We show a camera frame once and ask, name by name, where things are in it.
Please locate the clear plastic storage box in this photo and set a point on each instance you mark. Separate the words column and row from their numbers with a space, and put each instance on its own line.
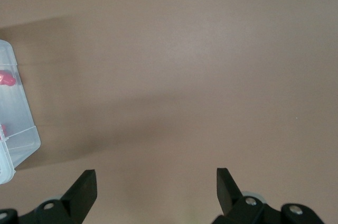
column 18, row 118

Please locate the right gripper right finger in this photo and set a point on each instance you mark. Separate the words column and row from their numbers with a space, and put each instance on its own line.
column 227, row 192

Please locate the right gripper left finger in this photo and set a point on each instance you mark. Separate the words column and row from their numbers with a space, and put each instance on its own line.
column 80, row 195

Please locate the red plastic block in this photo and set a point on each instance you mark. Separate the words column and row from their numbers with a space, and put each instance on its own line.
column 6, row 79
column 2, row 130

